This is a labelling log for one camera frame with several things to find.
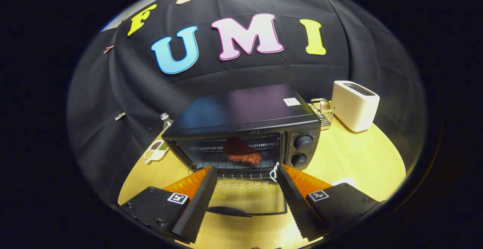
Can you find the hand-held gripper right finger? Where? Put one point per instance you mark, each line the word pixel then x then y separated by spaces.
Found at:
pixel 296 203

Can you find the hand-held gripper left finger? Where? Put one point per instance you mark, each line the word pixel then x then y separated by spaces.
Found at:
pixel 200 203

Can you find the reddish brown meat slice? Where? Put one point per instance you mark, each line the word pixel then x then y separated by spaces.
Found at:
pixel 241 152

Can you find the black toaster oven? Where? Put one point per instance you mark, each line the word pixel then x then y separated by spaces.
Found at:
pixel 245 109

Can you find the white bread toaster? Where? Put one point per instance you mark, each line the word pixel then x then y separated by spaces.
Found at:
pixel 353 107

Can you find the white rectangular dish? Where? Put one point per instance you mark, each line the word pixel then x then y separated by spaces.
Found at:
pixel 345 182

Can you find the white divided snack plate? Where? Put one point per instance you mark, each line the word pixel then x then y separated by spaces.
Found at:
pixel 154 151

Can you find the clear plastic bottle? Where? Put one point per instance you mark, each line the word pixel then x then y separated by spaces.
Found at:
pixel 166 120

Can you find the silver cloth clip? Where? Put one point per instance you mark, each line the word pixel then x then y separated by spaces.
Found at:
pixel 120 116

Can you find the black backdrop cloth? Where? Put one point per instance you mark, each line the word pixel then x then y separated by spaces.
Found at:
pixel 226 75

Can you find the red cloth clip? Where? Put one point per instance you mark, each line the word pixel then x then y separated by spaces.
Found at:
pixel 108 49

